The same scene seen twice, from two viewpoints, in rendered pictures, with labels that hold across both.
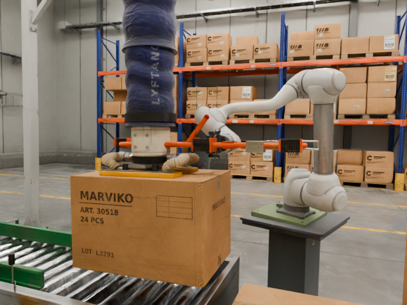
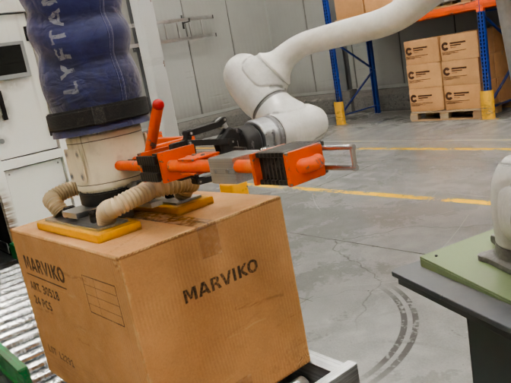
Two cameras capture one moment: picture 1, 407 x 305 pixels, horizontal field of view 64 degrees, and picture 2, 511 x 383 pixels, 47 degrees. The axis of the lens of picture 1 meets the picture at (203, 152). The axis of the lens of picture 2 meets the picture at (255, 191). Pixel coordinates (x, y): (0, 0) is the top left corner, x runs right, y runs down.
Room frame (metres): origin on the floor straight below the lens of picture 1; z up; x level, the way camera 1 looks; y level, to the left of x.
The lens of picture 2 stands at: (0.47, -0.75, 1.37)
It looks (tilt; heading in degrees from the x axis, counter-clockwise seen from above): 13 degrees down; 32
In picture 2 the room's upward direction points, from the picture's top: 10 degrees counter-clockwise
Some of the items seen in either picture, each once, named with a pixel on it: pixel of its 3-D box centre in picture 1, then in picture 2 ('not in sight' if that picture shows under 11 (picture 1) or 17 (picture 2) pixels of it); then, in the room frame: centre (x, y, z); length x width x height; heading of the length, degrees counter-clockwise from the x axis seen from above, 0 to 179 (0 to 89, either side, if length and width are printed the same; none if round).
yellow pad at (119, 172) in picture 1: (140, 170); (84, 219); (1.35, 0.26, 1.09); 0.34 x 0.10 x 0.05; 71
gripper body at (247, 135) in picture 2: (218, 143); (235, 145); (1.50, -0.07, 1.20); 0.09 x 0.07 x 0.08; 159
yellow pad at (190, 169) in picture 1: (160, 166); (156, 195); (1.53, 0.20, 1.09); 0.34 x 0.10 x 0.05; 71
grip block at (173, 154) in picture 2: (204, 144); (168, 163); (1.36, 0.00, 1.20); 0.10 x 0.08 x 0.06; 161
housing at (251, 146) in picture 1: (255, 146); (236, 166); (1.29, -0.21, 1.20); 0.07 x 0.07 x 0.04; 71
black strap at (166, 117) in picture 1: (151, 118); (99, 113); (1.45, 0.23, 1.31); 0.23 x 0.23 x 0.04
